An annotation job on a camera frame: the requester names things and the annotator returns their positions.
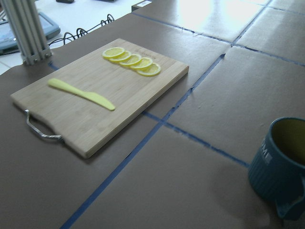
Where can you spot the dark blue ribbed mug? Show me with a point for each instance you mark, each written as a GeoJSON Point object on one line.
{"type": "Point", "coordinates": [277, 172]}

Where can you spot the aluminium frame post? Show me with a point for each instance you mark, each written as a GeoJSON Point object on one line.
{"type": "Point", "coordinates": [25, 23]}

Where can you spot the lemon slice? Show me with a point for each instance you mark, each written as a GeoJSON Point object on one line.
{"type": "Point", "coordinates": [152, 70]}
{"type": "Point", "coordinates": [113, 52]}
{"type": "Point", "coordinates": [143, 63]}
{"type": "Point", "coordinates": [123, 57]}
{"type": "Point", "coordinates": [132, 60]}

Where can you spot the yellow plastic knife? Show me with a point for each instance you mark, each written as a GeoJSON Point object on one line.
{"type": "Point", "coordinates": [91, 96]}

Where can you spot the teach pendant tablet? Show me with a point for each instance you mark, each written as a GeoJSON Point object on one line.
{"type": "Point", "coordinates": [8, 40]}

